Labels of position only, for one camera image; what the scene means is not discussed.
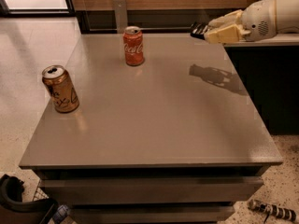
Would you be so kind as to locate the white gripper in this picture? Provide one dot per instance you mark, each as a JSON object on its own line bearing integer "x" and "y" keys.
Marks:
{"x": 259, "y": 21}

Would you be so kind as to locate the black rxbar chocolate bar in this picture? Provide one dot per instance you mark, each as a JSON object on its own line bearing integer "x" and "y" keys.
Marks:
{"x": 198, "y": 30}

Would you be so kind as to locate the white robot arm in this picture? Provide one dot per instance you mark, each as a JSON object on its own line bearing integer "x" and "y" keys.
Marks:
{"x": 287, "y": 17}

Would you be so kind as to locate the orange coca-cola can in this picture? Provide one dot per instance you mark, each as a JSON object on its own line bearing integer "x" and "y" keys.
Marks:
{"x": 133, "y": 45}

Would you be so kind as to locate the gold soda can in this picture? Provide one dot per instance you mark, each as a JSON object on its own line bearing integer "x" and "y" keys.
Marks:
{"x": 60, "y": 88}

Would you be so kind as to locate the grey drawer cabinet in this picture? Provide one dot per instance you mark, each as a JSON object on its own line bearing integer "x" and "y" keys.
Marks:
{"x": 176, "y": 140}

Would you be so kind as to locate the striped cylindrical floor object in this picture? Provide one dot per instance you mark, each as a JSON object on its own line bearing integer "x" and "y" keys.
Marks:
{"x": 274, "y": 211}

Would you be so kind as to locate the blue round floor object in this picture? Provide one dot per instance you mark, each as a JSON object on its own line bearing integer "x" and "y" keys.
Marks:
{"x": 61, "y": 214}

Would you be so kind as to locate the black chair base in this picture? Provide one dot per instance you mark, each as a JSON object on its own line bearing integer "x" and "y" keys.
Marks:
{"x": 13, "y": 210}

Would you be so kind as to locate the left metal wall bracket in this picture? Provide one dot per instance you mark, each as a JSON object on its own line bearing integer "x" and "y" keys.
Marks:
{"x": 121, "y": 17}

